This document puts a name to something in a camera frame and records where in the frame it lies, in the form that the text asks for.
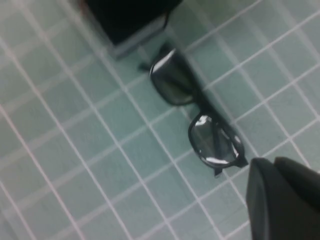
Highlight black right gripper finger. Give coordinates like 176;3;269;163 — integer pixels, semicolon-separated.
245;156;320;240

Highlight black framed glasses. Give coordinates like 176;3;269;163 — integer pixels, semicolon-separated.
138;42;250;179

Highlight black printed glasses case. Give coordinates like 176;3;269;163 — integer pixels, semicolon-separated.
81;0;185;60

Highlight green white checked tablecloth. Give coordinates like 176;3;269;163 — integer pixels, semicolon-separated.
0;0;320;240

